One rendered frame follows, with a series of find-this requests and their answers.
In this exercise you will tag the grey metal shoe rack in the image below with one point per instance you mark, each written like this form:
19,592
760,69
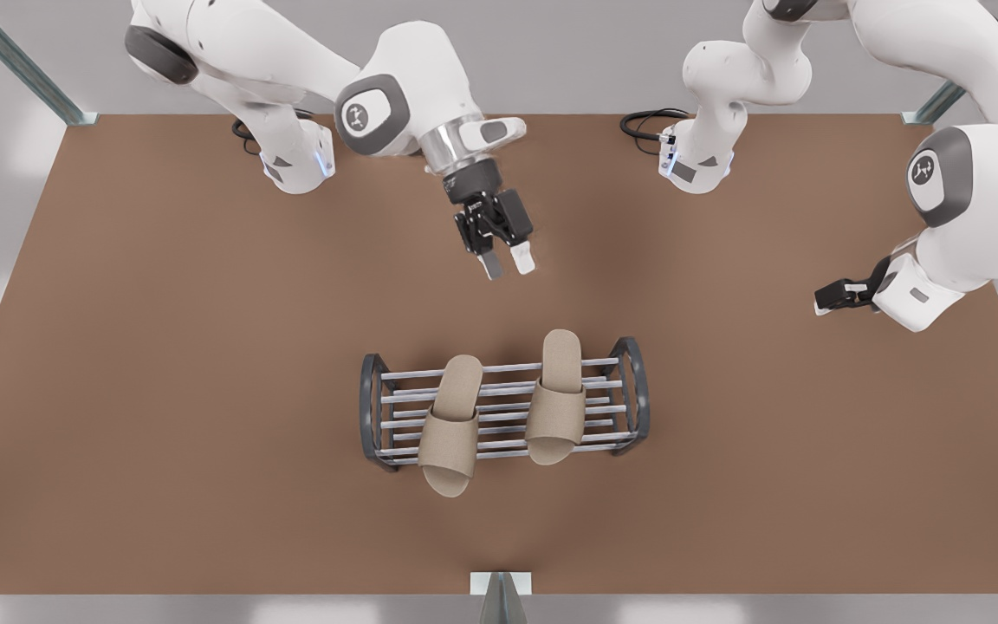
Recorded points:
499,407

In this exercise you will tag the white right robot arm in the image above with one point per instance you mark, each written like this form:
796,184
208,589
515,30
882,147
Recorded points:
248,52

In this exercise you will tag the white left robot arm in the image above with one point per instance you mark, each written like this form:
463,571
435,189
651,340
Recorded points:
975,182

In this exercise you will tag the beige open-toe slipper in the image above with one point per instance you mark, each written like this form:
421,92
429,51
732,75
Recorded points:
451,429
558,399

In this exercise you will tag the silver frame post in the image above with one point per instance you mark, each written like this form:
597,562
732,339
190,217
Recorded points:
971,65
499,598
18,61

